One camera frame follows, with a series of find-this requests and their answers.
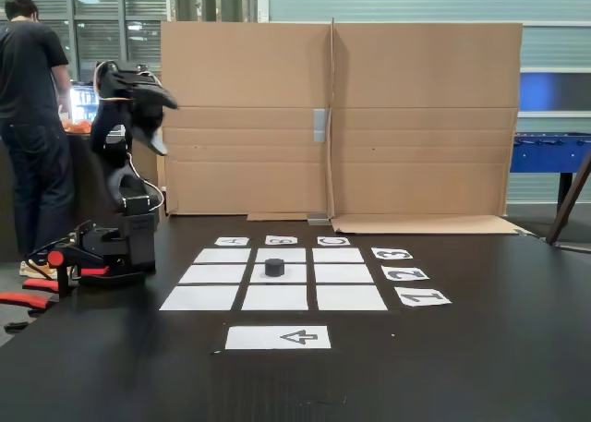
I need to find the black mini fridge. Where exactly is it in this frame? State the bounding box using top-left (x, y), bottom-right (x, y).
top-left (67, 82), bottom-right (125, 135)

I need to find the brown cardboard panel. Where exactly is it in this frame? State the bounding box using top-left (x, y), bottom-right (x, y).
top-left (330, 18), bottom-right (532, 235)
top-left (156, 20), bottom-right (334, 223)

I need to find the number 2 paper sheet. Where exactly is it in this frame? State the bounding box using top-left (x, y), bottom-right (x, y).
top-left (380, 265), bottom-right (431, 283)

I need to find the red black table clamp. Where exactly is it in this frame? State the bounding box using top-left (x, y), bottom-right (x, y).
top-left (25, 239), bottom-right (156, 298)

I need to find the number 3 paper sheet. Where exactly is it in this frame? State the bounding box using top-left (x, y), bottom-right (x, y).
top-left (370, 247), bottom-right (415, 260)

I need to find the red black office chair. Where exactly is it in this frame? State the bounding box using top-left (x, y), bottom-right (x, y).
top-left (0, 276), bottom-right (61, 334)

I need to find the blue foosball table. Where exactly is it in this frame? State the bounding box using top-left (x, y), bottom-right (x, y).
top-left (509, 130), bottom-right (591, 218)

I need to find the white paper grid square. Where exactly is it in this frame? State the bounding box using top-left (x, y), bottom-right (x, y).
top-left (177, 264), bottom-right (247, 284)
top-left (314, 264), bottom-right (375, 284)
top-left (192, 247), bottom-right (252, 264)
top-left (255, 247), bottom-right (308, 263)
top-left (316, 284), bottom-right (389, 312)
top-left (240, 284), bottom-right (309, 312)
top-left (312, 247), bottom-right (366, 263)
top-left (159, 284), bottom-right (240, 312)
top-left (248, 264), bottom-right (308, 284)

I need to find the dark wooden easel leg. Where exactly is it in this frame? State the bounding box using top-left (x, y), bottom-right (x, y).
top-left (546, 151), bottom-right (591, 246)

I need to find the person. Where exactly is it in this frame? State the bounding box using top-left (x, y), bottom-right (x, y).
top-left (0, 0), bottom-right (78, 280)

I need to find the blue wall board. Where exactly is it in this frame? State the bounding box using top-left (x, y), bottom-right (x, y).
top-left (519, 72), bottom-right (591, 114)

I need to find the arrow paper sheet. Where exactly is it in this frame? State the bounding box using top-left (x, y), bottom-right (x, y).
top-left (224, 325), bottom-right (332, 351)

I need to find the number 1 paper sheet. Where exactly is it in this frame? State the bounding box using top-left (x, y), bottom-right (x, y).
top-left (394, 288), bottom-right (453, 307)

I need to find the dark wooden counter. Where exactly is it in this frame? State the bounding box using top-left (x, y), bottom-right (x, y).
top-left (0, 130), bottom-right (163, 261)

